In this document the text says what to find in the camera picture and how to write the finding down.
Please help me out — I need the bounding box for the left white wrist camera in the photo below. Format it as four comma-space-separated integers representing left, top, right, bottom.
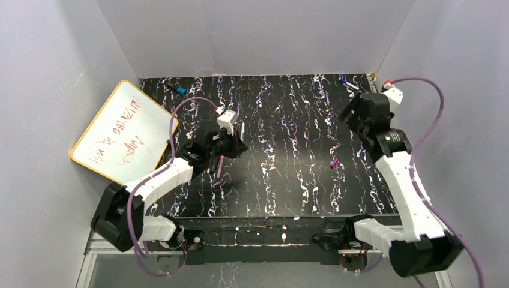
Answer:
217, 110, 239, 135

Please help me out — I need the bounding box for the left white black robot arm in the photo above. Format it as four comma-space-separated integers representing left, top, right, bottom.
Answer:
91, 128, 248, 252

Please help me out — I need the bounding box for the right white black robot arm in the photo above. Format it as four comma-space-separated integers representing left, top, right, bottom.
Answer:
339, 93, 463, 277

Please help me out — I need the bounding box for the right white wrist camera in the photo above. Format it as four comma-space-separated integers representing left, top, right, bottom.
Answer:
382, 80, 403, 112

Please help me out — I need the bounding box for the yellow framed whiteboard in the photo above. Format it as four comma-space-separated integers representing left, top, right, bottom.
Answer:
70, 80, 179, 184

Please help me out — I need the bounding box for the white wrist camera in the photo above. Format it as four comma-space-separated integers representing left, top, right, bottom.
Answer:
217, 110, 239, 135
382, 80, 403, 112

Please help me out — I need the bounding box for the blue capped white marker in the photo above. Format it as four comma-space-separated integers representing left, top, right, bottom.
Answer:
340, 78, 359, 91

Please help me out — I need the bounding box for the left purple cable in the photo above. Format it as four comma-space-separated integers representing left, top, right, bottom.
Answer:
128, 96, 223, 278

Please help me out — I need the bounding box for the green white marker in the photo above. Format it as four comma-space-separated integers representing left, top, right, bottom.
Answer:
239, 122, 245, 141

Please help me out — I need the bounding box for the magenta pen cap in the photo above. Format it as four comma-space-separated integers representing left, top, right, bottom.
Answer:
330, 158, 339, 169

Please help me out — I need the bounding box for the pink marker pen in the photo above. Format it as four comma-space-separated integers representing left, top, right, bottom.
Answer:
216, 155, 224, 178

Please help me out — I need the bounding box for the blue black marker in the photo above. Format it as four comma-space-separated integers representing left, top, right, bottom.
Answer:
167, 83, 187, 95

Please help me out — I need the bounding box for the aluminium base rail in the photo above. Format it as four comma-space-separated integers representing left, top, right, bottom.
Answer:
84, 225, 442, 255

